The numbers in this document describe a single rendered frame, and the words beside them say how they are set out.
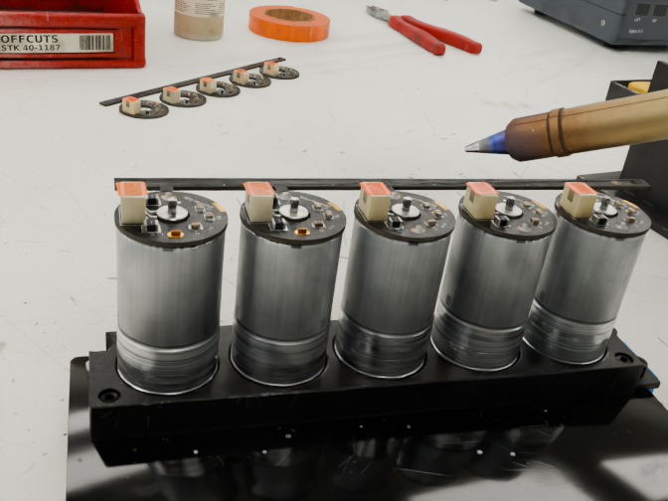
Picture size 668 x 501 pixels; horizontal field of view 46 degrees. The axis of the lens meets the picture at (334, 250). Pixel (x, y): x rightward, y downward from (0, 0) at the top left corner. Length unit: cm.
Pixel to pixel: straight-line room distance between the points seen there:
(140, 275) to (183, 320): 1
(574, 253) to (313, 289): 7
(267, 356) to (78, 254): 11
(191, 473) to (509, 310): 9
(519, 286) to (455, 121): 27
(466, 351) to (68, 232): 16
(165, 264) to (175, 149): 21
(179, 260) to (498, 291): 8
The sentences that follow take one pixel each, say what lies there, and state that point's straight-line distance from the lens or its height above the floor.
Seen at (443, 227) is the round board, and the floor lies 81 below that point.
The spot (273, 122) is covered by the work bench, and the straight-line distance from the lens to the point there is 42.
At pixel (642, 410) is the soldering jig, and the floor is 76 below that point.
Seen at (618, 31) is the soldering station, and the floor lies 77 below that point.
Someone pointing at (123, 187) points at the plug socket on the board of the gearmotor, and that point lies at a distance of 18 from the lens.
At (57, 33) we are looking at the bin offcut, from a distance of 48.
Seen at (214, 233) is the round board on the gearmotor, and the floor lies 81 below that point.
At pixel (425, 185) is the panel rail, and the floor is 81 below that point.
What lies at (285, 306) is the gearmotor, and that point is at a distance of 18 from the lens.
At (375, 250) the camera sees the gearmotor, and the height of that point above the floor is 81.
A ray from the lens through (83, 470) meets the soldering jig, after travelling 19.
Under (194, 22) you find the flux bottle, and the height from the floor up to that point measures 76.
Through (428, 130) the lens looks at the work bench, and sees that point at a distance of 44.
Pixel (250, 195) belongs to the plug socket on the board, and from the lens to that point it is 18.
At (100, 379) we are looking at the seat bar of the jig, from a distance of 20.
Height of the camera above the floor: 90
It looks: 29 degrees down
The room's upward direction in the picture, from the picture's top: 8 degrees clockwise
